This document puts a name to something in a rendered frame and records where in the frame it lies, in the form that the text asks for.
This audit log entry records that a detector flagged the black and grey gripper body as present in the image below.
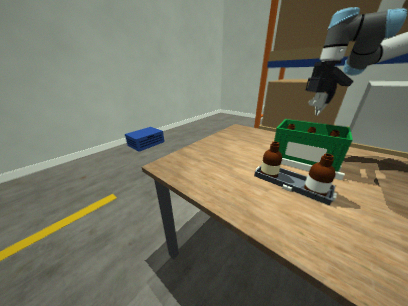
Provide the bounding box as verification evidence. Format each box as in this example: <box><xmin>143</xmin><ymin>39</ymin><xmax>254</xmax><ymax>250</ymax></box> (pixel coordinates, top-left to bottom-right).
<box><xmin>305</xmin><ymin>60</ymin><xmax>342</xmax><ymax>93</ymax></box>

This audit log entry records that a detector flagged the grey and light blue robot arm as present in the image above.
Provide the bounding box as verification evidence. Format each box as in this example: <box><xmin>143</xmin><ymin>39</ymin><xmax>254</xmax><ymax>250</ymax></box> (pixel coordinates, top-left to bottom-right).
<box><xmin>320</xmin><ymin>7</ymin><xmax>408</xmax><ymax>87</ymax></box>

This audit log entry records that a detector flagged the green crate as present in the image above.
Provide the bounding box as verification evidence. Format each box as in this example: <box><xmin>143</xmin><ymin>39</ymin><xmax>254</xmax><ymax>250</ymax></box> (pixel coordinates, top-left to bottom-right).
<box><xmin>274</xmin><ymin>119</ymin><xmax>350</xmax><ymax>172</ymax></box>

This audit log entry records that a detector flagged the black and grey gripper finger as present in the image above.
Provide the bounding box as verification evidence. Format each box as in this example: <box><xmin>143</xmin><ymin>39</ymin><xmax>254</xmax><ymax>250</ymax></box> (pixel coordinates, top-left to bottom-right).
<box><xmin>313</xmin><ymin>85</ymin><xmax>337</xmax><ymax>116</ymax></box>
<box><xmin>309</xmin><ymin>92</ymin><xmax>321</xmax><ymax>115</ymax></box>

